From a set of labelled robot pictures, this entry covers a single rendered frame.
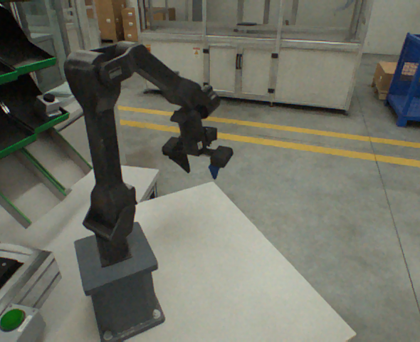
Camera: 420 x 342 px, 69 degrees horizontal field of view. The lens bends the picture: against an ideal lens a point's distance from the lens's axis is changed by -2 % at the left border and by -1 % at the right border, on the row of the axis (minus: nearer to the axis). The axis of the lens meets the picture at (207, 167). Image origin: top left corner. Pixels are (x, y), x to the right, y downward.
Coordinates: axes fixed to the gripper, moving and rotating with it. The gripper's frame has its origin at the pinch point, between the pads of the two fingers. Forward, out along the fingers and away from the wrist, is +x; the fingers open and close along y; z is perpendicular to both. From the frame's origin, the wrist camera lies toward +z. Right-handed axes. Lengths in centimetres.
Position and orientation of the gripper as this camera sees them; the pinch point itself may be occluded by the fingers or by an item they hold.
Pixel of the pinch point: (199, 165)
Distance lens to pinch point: 83.6
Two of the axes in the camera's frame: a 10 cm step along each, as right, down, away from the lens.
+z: 4.5, -6.4, 6.2
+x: 1.5, 7.4, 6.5
